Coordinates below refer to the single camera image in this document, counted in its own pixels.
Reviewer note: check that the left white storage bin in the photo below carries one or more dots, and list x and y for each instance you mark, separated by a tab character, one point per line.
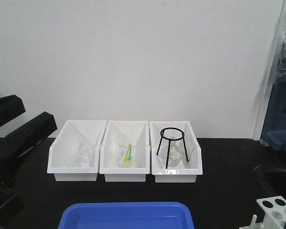
72	133

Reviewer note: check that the black lab sink basin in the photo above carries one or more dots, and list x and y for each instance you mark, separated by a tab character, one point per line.
272	179

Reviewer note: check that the blue-grey pegboard drying rack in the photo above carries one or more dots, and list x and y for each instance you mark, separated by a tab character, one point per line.
274	128

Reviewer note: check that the black wire tripod stand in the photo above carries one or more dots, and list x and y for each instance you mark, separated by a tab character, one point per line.
179	135

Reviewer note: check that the glass flask under tripod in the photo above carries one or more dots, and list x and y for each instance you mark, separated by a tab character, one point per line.
168	153

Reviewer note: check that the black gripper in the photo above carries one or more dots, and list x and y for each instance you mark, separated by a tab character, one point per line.
20	142

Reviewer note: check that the green plastic dropper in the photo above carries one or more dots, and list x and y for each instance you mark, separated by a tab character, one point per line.
129	152

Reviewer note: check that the white storage bin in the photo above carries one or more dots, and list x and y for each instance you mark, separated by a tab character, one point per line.
117	132
186	172
72	133

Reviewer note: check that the glass beakers in left bin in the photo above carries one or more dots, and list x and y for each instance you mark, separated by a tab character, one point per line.
82	156

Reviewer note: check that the blue plastic tray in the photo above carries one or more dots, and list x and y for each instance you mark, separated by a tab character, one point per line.
127	215

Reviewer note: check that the middle white storage bin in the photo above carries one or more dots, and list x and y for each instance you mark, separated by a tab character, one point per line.
117	132

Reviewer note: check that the white test tube rack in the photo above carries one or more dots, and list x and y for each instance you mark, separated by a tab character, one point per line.
275	214

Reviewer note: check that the right white storage bin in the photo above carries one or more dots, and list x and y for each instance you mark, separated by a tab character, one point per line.
186	172

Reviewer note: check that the yellow plastic dropper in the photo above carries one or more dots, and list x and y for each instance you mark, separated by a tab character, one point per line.
126	155

